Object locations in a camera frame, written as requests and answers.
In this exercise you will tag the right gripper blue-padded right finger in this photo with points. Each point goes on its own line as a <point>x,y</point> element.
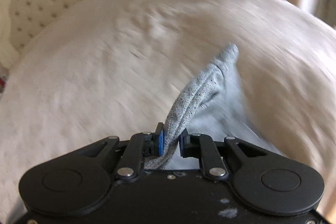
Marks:
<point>202,147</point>

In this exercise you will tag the light grey knit pants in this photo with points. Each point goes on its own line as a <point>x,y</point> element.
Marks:
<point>212,103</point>

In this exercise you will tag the cream floral bedspread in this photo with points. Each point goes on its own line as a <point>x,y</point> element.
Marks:
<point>116,67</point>

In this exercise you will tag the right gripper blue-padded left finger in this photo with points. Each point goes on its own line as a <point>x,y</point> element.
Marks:
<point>141,146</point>

